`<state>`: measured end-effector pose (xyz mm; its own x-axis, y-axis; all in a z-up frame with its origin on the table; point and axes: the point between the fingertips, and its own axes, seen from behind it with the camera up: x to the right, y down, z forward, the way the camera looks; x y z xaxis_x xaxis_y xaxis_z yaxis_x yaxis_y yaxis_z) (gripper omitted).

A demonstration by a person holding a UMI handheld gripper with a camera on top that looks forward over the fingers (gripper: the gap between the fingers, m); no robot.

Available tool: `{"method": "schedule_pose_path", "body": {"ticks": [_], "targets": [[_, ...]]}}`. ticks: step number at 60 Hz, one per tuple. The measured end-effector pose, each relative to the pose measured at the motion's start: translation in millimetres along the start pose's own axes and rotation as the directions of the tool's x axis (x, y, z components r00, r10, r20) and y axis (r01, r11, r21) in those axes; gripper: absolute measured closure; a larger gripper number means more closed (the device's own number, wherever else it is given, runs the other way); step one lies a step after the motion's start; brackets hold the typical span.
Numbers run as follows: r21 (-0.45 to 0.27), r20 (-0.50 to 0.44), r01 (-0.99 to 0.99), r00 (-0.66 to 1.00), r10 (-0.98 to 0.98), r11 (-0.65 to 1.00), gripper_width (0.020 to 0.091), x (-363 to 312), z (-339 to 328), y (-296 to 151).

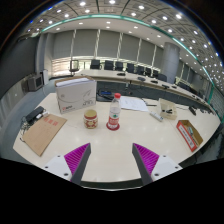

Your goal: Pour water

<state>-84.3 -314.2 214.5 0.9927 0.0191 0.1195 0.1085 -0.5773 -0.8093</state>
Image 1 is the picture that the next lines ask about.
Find clear red-capped water bottle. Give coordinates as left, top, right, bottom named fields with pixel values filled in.
left=107, top=92, right=122, bottom=130

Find white paper sheet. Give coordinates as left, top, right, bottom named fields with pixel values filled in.
left=119, top=95, right=150, bottom=113

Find flat round red coaster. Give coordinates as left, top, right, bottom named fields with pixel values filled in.
left=105, top=121, right=121, bottom=132

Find brown paper envelope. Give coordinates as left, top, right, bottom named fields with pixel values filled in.
left=21, top=113, right=68, bottom=158

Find white power strip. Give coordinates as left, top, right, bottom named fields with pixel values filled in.
left=149, top=110, right=165, bottom=123

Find ceiling lights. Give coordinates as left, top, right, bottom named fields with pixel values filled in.
left=23, top=0, right=224, bottom=78

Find open red-sided cardboard box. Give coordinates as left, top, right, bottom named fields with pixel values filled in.
left=175, top=119, right=204, bottom=153

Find grey round pillar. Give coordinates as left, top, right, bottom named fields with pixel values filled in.
left=160, top=42, right=181, bottom=84

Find small black table device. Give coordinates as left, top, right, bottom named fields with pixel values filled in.
left=188, top=105, right=198, bottom=117

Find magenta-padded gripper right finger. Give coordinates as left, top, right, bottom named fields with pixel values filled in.
left=131, top=143, right=184, bottom=186

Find white paper carton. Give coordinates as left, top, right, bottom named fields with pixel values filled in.
left=54, top=75, right=98, bottom=115

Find small beige cardboard box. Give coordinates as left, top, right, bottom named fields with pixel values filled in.
left=157, top=97, right=179, bottom=121

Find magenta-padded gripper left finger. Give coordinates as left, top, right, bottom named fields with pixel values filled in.
left=40, top=142, right=92, bottom=186

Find black power adapter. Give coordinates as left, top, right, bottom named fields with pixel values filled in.
left=24, top=105, right=46, bottom=123

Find grey boxy monitor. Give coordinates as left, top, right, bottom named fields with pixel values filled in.
left=27, top=74, right=44, bottom=93

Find red and cream mug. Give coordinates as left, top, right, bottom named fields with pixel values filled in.
left=83, top=109, right=99, bottom=130

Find black desk device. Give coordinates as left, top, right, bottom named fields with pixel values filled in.
left=96, top=89, right=115, bottom=102

